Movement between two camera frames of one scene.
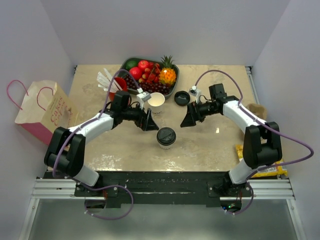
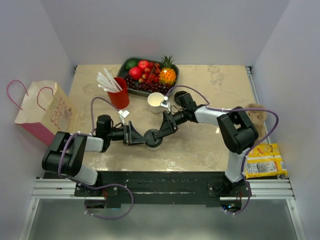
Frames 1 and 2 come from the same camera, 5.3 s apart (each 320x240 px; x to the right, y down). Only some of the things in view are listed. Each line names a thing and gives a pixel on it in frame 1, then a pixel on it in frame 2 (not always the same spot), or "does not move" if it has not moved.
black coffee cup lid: x=182 y=98 does not move
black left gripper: x=144 y=121 → x=130 y=136
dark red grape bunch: x=132 y=82 does not move
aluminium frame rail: x=62 y=189 does not move
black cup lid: x=166 y=136 → x=151 y=138
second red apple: x=136 y=73 does not move
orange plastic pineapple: x=167 y=74 does not move
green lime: x=130 y=64 does not move
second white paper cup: x=156 y=103 does not move
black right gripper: x=193 y=115 → x=168 y=128
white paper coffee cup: x=165 y=147 → x=153 y=148
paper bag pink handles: x=44 y=107 does not move
